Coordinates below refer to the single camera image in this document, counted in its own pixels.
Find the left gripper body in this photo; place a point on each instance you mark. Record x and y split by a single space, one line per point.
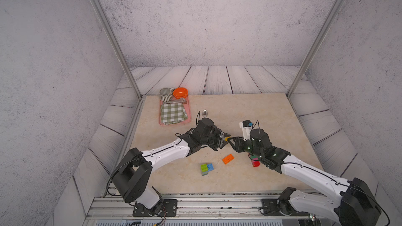
212 139

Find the metal spoon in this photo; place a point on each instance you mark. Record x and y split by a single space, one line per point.
205 113

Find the pink tray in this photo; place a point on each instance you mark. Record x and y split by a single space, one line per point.
186 106

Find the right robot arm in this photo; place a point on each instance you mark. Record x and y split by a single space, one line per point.
347 202

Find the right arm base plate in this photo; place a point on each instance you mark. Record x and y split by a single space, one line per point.
270 207

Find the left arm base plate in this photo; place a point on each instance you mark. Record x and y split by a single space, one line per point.
165 208

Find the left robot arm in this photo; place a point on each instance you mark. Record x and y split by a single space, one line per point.
131 175

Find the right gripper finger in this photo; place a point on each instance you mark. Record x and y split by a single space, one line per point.
233 145
235 138

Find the green checkered cloth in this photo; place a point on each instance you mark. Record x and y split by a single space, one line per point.
172 113

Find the aluminium frame post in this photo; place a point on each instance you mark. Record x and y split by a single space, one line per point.
115 45
324 29

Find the blue long lego brick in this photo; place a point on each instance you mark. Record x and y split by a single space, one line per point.
210 167

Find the right aluminium frame post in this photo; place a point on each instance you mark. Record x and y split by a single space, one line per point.
324 29

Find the aluminium front rail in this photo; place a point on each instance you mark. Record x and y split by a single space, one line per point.
204 209

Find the striped grey mug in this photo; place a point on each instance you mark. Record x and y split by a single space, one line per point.
166 94

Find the orange lego brick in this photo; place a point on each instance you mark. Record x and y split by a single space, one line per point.
227 159

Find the orange bowl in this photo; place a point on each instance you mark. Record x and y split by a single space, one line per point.
180 92

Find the metal utensil on tray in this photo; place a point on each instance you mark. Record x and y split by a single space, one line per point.
180 101

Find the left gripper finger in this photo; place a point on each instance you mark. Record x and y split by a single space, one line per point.
223 144
225 135

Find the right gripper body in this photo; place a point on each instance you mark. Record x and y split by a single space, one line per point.
248 148

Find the left aluminium frame post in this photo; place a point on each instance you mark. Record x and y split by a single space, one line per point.
115 45

